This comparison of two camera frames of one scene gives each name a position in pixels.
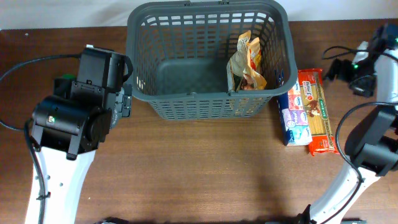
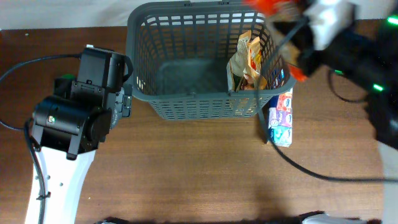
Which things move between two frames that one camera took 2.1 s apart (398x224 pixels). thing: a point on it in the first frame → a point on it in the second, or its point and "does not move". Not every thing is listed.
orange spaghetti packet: (318, 111) → (272, 7)
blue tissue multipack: (295, 124) → (280, 116)
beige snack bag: (244, 67) does not move
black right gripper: (344, 73) → (306, 59)
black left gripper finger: (127, 100) does not move
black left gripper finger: (118, 107) does not move
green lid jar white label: (68, 76) does not move
